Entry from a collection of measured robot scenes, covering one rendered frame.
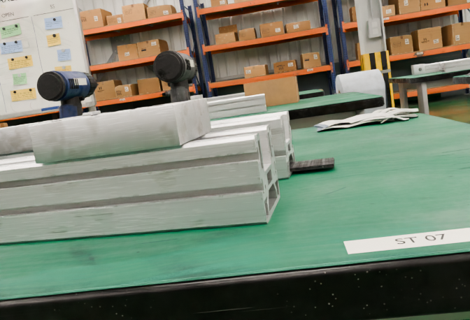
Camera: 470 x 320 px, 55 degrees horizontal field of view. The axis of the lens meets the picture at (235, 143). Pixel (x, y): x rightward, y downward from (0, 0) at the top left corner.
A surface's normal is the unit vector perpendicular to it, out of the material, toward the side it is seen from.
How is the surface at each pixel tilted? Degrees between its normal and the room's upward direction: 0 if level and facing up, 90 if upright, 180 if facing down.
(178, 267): 0
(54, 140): 90
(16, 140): 90
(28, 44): 90
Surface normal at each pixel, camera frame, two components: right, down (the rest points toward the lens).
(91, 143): -0.22, 0.15
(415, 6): -0.01, 0.14
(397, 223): -0.15, -0.98
